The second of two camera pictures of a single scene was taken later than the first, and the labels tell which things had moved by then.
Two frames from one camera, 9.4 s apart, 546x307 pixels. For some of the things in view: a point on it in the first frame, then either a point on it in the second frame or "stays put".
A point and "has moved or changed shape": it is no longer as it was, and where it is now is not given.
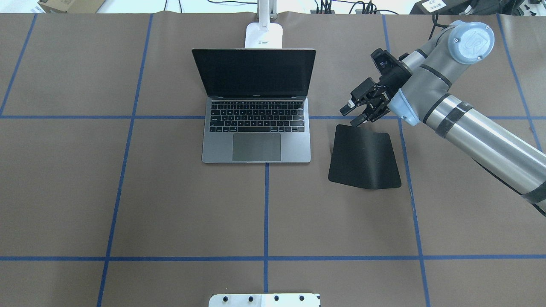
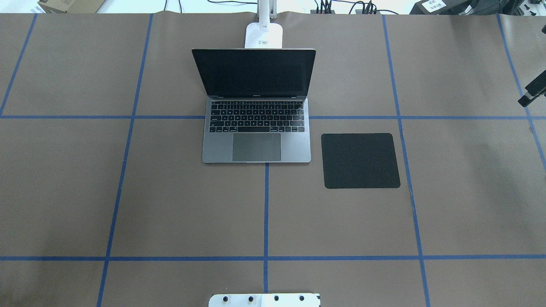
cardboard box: x=71 y=6 stays put
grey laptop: x=256 y=108 stays put
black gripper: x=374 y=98 → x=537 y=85
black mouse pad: x=364 y=158 has moved or changed shape
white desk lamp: x=265 y=34 stays put
